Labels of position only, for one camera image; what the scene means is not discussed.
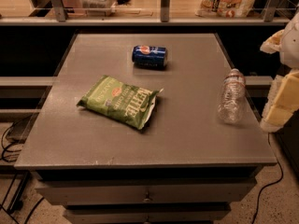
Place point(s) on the snack bag on shelf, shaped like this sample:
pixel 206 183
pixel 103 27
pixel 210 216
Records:
pixel 224 8

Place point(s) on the grey drawer cabinet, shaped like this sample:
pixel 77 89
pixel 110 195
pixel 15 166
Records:
pixel 146 201

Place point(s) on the metal shelf rail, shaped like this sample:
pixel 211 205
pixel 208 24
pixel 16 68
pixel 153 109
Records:
pixel 138 12

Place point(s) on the green kettle chips bag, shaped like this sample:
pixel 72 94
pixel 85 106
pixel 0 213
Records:
pixel 125 103

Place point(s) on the clear plastic water bottle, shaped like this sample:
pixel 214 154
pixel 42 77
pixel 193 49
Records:
pixel 232 97

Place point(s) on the clear plastic container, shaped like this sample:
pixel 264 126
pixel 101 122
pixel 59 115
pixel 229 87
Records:
pixel 101 8

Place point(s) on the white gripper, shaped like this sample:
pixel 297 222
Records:
pixel 291 48

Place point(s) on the blue pepsi can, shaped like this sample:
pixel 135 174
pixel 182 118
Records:
pixel 149 56

